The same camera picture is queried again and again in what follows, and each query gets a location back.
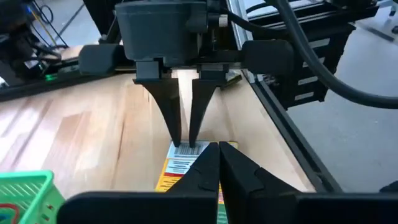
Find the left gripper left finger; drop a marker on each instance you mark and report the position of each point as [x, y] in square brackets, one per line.
[202, 174]

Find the red rubber band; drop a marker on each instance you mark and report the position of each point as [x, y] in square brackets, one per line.
[9, 206]

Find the yellow crayon box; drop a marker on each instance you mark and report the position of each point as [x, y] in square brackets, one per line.
[231, 81]

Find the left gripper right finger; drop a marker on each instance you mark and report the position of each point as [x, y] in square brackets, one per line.
[245, 180]

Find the bright green plastic basket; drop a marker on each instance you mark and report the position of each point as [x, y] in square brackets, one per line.
[37, 199]

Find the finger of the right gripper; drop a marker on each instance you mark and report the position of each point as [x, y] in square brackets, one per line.
[202, 93]
[164, 93]

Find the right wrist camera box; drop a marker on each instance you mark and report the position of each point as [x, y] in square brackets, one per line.
[155, 31]

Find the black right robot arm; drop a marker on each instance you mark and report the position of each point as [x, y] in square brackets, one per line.
[326, 31]

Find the yellow box with barcode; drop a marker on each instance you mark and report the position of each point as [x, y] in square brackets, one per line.
[183, 161]

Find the silver aluminium rail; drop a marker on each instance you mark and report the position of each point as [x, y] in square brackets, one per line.
[237, 18]

